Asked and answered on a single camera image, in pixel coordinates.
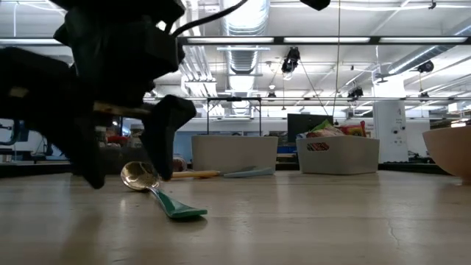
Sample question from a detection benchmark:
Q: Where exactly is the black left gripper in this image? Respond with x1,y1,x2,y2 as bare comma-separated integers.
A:
0,0,198,191

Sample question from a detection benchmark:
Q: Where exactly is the white plastic bin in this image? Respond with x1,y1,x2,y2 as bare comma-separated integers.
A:
191,135,280,174

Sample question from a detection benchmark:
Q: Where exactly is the gold spoon with green handle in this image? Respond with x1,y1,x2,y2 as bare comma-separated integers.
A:
120,160,209,221

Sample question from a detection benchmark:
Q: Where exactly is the silver ventilation duct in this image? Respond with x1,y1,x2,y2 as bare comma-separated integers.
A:
219,0,272,77

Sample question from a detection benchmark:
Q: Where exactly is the black computer monitor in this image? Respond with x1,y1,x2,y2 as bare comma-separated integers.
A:
286,113,335,138

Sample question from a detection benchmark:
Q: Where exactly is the black ceiling spotlight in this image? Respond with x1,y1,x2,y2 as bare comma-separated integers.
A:
347,86,365,100
417,60,435,74
280,46,302,80

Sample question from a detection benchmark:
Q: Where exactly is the black aluminium table frame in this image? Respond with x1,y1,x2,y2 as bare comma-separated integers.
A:
0,161,446,178

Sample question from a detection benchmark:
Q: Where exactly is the light grey handled bin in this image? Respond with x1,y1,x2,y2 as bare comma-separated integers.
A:
295,135,380,175

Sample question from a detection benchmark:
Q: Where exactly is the spoon with light blue handle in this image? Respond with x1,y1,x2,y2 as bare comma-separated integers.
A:
222,166,276,179

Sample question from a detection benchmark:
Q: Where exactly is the black background rig frame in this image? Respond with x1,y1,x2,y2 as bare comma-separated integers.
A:
205,96,263,137

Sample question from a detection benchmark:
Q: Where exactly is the black beam with light strips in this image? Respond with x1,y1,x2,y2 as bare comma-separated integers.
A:
176,35,471,46

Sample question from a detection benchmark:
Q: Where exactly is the salmon pink bowl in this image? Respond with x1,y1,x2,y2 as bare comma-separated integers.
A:
422,125,471,185

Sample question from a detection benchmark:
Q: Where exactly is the red ramen noodle packet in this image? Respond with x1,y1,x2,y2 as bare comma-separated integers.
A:
336,120,368,138

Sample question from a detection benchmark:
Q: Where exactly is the spoon with orange handle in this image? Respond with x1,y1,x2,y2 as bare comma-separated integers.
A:
169,169,222,180

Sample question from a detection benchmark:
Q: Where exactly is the lime chili shrimp ramen packet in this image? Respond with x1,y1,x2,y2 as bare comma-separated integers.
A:
305,119,345,139

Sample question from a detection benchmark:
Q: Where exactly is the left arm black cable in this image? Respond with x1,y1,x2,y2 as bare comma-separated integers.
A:
171,0,249,38

